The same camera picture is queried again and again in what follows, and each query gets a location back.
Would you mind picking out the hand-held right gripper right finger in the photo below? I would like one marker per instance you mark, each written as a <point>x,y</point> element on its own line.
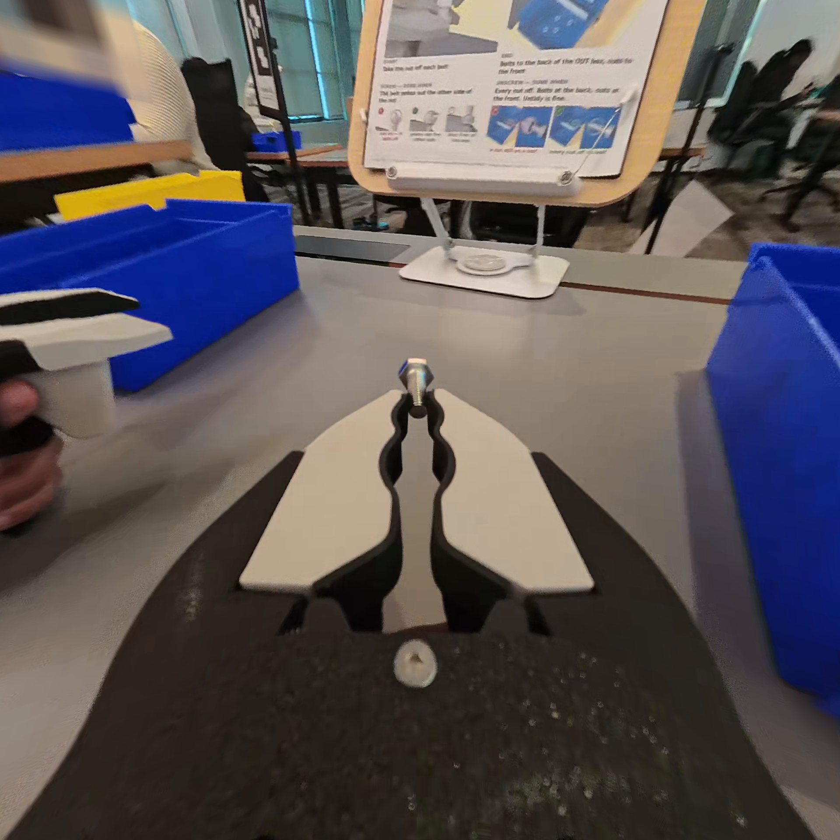
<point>512,512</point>

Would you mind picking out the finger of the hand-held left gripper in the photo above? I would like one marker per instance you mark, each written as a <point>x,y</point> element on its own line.
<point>98,341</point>
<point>26,300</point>

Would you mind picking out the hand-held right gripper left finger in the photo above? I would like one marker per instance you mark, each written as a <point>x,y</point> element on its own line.
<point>328,512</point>

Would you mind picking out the silver bolt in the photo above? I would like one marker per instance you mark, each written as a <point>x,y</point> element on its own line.
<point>417,387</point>

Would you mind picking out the blue plastic bin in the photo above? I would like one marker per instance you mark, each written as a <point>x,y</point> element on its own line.
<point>275,140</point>
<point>52,111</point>
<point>197,275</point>
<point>774,459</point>

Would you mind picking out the person's left hand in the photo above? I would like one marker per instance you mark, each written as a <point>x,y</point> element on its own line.
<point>26,492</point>

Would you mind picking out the wooden neighbouring table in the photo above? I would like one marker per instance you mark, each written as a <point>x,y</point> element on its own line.
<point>98,161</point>

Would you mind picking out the yellow plastic bin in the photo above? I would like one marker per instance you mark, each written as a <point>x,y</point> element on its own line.
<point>151,190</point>

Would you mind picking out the document stand with wooden board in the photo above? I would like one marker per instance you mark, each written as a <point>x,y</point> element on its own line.
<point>485,269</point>

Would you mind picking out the black office chair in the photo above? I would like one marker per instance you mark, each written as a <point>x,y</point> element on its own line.
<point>216,118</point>

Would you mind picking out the black white marker sign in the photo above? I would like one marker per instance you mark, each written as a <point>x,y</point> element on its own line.
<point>259,59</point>

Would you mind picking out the printed instruction sheet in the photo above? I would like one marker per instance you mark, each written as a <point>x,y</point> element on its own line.
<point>499,79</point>

